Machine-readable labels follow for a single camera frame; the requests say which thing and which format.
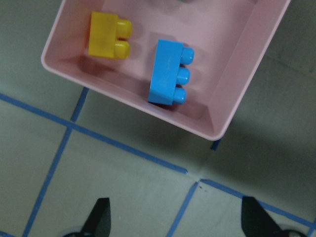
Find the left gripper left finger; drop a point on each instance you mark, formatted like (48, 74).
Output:
(98, 221)

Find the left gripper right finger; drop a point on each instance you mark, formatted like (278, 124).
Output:
(256, 222)

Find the blue toy block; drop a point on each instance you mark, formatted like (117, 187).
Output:
(170, 72)

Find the yellow toy block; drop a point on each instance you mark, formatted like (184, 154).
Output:
(108, 36)

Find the pink plastic box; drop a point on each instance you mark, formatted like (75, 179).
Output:
(229, 38)

